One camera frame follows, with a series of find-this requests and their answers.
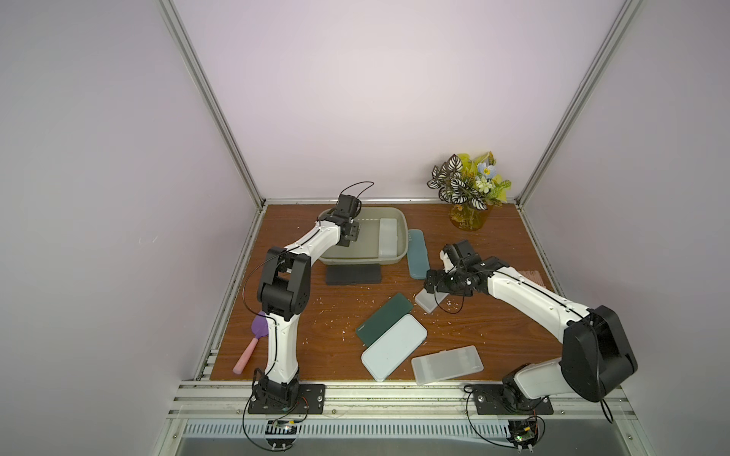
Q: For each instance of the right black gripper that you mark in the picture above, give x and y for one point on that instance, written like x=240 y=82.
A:
x=447 y=279

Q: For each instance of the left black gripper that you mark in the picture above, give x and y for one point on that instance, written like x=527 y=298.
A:
x=355 y=230

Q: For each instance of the grey-green plastic storage box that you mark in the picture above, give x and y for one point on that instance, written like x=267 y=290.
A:
x=365 y=249

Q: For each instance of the dark grey pencil case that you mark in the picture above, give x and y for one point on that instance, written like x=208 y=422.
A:
x=356 y=274

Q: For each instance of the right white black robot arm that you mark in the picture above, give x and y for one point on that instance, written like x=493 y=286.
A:
x=596 y=354

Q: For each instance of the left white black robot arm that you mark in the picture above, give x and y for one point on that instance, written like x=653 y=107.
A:
x=284 y=292

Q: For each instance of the teal blue pencil case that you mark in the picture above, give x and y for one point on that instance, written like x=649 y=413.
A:
x=417 y=255

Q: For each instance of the dark green pencil case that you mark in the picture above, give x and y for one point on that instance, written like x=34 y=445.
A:
x=384 y=319

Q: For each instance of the translucent white pencil case front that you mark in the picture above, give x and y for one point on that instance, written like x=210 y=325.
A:
x=447 y=365

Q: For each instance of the pink comb brush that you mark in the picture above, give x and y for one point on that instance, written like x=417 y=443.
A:
x=535 y=277

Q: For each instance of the flower plant in glass vase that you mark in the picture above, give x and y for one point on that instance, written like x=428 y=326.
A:
x=471 y=186

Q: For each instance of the purple pink spatula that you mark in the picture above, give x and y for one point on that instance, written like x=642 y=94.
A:
x=259 y=328

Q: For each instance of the right electronics board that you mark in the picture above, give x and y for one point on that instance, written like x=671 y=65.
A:
x=524 y=435

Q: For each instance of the electronics board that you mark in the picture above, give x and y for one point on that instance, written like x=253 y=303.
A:
x=280 y=435
x=524 y=435

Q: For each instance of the left electronics board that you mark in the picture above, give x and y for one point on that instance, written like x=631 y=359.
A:
x=280 y=435

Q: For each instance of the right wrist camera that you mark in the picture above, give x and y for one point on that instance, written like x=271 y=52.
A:
x=447 y=263

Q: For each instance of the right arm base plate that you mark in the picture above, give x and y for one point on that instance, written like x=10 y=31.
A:
x=497 y=399

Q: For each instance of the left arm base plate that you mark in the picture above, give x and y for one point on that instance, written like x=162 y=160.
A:
x=275 y=398

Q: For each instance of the aluminium front rail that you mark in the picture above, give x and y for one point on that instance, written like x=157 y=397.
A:
x=342 y=400

